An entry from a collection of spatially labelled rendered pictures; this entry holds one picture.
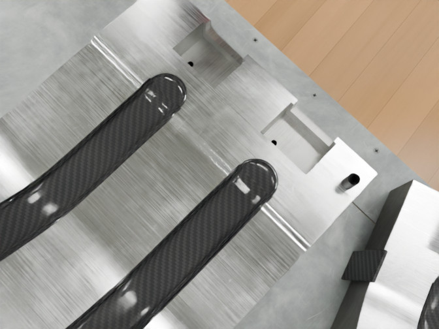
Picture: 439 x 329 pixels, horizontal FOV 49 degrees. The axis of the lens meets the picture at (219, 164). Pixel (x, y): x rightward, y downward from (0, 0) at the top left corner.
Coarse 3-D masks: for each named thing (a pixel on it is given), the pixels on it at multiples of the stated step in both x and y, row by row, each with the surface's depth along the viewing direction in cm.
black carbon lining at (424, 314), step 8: (432, 288) 42; (432, 296) 42; (424, 304) 41; (432, 304) 42; (424, 312) 41; (432, 312) 42; (424, 320) 41; (432, 320) 41; (424, 328) 41; (432, 328) 41
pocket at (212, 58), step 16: (192, 32) 43; (208, 32) 44; (176, 48) 43; (192, 48) 45; (208, 48) 45; (224, 48) 44; (192, 64) 45; (208, 64) 45; (224, 64) 45; (240, 64) 44; (208, 80) 45
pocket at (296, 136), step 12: (288, 108) 43; (276, 120) 43; (288, 120) 44; (300, 120) 43; (264, 132) 43; (276, 132) 44; (288, 132) 44; (300, 132) 44; (312, 132) 43; (276, 144) 43; (288, 144) 43; (300, 144) 43; (312, 144) 43; (324, 144) 43; (288, 156) 43; (300, 156) 43; (312, 156) 43; (324, 156) 41; (300, 168) 43
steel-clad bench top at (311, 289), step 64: (0, 0) 52; (64, 0) 53; (128, 0) 53; (192, 0) 54; (0, 64) 51; (320, 128) 51; (384, 192) 49; (320, 256) 47; (256, 320) 45; (320, 320) 46
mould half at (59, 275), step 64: (64, 64) 42; (128, 64) 42; (256, 64) 42; (0, 128) 40; (64, 128) 40; (192, 128) 40; (256, 128) 41; (0, 192) 38; (128, 192) 39; (192, 192) 39; (320, 192) 40; (64, 256) 37; (128, 256) 38; (256, 256) 38; (0, 320) 33; (64, 320) 35; (192, 320) 37
